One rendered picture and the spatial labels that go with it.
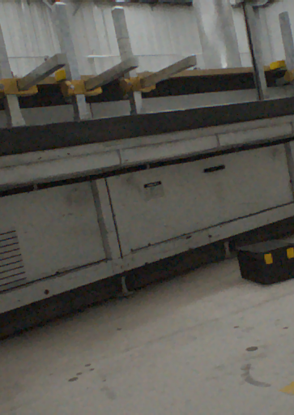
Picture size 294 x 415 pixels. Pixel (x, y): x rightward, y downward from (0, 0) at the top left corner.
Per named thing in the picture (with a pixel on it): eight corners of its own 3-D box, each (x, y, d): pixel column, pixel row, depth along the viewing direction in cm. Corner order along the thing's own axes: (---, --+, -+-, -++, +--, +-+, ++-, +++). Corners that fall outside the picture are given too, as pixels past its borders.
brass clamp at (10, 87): (39, 91, 170) (35, 76, 169) (-1, 94, 161) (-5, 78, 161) (31, 96, 174) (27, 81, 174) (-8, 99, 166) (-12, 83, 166)
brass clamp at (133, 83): (156, 88, 200) (154, 75, 199) (129, 90, 191) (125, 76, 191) (147, 92, 204) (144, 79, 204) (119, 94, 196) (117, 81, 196)
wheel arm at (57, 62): (70, 66, 146) (66, 51, 146) (58, 67, 144) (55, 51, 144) (10, 104, 181) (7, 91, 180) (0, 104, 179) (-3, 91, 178)
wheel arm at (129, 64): (140, 69, 161) (138, 55, 161) (131, 69, 159) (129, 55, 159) (73, 103, 196) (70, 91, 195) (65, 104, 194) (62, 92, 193)
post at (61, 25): (93, 139, 182) (64, 1, 180) (85, 140, 180) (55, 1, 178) (88, 141, 185) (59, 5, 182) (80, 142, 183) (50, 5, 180)
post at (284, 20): (305, 108, 257) (287, 10, 254) (300, 109, 255) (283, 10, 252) (299, 109, 260) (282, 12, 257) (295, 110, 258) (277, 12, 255)
